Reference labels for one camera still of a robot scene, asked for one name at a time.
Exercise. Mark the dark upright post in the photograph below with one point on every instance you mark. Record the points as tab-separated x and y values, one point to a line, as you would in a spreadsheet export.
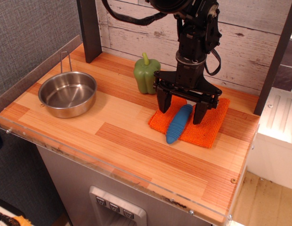
275	63
87	12

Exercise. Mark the grey toy kitchen cabinet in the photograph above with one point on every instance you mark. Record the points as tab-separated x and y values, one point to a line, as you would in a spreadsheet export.
73	180

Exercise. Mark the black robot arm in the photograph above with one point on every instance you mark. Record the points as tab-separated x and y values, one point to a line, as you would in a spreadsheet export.
198	35

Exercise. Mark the stainless steel pot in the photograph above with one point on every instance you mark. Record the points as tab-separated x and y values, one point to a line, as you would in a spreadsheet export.
68	94

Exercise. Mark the clear acrylic edge guard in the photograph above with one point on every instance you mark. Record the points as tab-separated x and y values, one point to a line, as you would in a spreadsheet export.
201	181

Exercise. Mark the white toy sink unit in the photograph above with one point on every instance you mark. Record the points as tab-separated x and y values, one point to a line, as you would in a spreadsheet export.
271	151

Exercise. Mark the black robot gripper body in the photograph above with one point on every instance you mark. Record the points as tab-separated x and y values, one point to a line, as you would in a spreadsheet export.
188	81

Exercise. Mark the green toy bell pepper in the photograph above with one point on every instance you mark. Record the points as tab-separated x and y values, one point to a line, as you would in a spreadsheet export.
144	74

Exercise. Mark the dark left upright post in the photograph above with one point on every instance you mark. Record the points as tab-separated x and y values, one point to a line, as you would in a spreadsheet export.
87	12

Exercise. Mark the silver dispenser button panel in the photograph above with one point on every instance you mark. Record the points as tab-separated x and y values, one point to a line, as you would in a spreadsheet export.
111	210

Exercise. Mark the orange yellow object bottom left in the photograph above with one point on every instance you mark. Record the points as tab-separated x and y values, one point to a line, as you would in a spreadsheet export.
22	221

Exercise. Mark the dark right upright post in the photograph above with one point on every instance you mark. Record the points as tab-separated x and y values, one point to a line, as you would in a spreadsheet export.
275	63

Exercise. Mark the orange knitted cloth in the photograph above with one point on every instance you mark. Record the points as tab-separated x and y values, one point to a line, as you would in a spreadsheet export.
202	134

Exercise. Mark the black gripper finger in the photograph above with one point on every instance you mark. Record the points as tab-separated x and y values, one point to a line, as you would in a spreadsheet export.
164	99
200	111

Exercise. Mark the blue handled metal spoon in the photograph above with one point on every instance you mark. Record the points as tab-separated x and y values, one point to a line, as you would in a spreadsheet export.
178	123

